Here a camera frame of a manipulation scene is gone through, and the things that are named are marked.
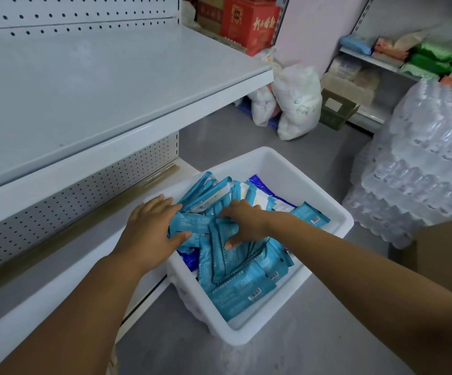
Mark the person's left hand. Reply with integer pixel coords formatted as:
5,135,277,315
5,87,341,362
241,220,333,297
111,194,192,275

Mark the person's right hand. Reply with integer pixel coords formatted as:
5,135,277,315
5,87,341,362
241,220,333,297
220,199,274,251

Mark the blue wet wipe packet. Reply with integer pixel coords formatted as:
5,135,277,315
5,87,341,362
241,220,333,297
209,218,252,285
168,212,213,250

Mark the person's left forearm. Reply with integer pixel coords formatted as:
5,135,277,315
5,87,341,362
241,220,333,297
0,252,151,375

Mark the person's right forearm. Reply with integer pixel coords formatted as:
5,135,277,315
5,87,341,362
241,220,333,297
267,211,452,375

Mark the dark blue white pouch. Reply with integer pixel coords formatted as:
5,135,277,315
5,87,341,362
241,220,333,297
247,174,298,214
177,248,200,273

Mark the pile of blue packets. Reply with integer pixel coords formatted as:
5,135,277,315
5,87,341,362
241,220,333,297
168,171,331,322

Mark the white plastic bin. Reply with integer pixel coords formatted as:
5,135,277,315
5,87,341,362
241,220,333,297
144,147,355,346

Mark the blue flat package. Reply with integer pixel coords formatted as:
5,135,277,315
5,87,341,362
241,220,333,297
237,98,281,130

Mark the small white plastic bag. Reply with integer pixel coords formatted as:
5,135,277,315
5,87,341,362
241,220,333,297
247,47,284,128

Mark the large white plastic bag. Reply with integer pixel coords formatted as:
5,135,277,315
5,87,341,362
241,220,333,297
271,64,323,141

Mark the green cardboard box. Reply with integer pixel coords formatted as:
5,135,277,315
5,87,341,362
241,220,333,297
319,89,362,132

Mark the white metal shelf unit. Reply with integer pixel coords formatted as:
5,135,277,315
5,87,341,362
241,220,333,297
0,0,276,375

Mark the beige cardboard box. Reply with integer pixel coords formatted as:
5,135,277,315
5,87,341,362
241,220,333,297
320,72,376,108

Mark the stack of shrink-wrapped water bottles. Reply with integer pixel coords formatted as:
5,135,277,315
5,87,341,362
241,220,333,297
342,79,452,250

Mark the brown cardboard box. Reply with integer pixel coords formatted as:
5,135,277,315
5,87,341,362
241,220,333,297
401,220,452,302

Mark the pale wrapped goods pack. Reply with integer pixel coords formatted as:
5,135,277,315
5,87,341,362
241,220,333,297
328,54,381,92

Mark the red gift box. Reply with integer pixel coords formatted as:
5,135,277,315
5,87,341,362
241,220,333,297
221,0,282,57

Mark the brown red carton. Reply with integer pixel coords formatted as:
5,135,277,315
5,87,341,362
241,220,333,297
196,0,227,35

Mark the light blue soft pack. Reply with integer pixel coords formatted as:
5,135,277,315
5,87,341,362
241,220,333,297
339,34,378,56

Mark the light green snack pack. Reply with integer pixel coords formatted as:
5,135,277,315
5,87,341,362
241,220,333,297
399,62,440,81

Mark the dark green snack pack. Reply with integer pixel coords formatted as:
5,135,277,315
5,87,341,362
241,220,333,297
407,54,452,75
414,42,452,63

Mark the beige snack pack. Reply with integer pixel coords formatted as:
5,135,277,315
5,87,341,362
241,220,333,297
393,29,431,52

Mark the grey metal shelf unit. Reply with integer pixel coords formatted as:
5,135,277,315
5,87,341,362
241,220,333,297
327,0,452,134

